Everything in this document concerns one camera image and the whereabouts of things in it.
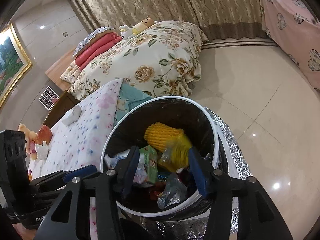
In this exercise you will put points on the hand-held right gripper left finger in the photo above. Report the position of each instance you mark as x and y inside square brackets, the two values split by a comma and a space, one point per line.
[131, 165]

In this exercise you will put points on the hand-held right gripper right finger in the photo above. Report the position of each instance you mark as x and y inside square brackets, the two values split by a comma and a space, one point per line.
[200, 170]

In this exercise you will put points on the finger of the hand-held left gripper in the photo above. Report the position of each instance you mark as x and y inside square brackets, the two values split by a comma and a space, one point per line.
[80, 173]
[50, 189]

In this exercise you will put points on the small green carton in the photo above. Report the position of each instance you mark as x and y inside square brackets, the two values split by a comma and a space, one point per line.
[150, 165]

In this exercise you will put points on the yellow snack wrapper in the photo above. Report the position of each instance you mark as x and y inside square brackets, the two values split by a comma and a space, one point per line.
[177, 155]

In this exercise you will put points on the red white packet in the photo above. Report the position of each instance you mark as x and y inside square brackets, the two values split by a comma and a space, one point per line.
[157, 188]

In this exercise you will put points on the clear plastic wrapper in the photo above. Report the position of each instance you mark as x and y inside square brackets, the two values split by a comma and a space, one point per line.
[172, 192]

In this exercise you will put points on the yellow foam fruit net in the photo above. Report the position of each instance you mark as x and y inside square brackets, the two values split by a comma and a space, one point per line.
[160, 135]

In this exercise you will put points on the white bin with black liner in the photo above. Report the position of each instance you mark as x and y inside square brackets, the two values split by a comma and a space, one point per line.
[175, 110]

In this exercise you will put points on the white crumpled wrapper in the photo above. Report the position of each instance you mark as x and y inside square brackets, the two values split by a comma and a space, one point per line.
[113, 161]

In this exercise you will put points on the small white plush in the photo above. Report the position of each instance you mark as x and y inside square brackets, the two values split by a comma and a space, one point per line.
[41, 151]

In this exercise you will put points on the silver foil mat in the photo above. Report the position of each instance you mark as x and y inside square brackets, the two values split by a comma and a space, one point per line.
[235, 160]

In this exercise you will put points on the white dotted bedsheet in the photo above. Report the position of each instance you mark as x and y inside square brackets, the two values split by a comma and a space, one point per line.
[82, 135]

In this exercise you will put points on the beige teddy bear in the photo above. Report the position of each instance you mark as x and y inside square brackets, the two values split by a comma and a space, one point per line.
[23, 130]

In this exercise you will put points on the red round object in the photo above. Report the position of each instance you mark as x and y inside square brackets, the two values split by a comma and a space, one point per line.
[45, 133]

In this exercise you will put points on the white crumpled tissue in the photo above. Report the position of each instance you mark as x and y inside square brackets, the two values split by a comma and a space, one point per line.
[71, 116]

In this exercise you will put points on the dark wooden nightstand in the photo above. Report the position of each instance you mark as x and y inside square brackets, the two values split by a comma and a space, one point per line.
[60, 110]

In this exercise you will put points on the teal cloth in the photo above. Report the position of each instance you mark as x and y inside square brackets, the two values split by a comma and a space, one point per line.
[130, 95]

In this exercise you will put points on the floral quilt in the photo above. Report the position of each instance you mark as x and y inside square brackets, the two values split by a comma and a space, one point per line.
[150, 65]

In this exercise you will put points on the wooden headboard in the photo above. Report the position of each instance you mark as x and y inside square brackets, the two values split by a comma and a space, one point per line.
[57, 70]

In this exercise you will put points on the gold framed landscape painting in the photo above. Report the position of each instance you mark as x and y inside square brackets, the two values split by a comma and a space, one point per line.
[10, 62]

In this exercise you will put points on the folded red blanket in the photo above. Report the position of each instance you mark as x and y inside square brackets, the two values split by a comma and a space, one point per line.
[97, 47]

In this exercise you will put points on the white plush toy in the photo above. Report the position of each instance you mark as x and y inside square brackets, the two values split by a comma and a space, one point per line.
[126, 32]

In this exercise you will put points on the blue patterned pillow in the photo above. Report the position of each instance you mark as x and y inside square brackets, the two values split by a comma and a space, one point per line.
[100, 31]

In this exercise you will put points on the yellow plush toy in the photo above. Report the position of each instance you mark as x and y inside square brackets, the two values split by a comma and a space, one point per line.
[143, 25]

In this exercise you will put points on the beige wavy curtain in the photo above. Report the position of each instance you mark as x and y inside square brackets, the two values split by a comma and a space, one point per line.
[150, 0]

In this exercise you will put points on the pink heart print cloth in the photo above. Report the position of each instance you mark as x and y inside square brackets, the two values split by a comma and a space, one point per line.
[287, 22]

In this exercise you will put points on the black white photo grid frame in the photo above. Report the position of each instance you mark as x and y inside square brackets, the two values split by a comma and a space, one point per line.
[48, 97]

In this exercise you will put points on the wall switch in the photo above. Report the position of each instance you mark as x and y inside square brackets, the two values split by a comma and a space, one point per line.
[65, 34]

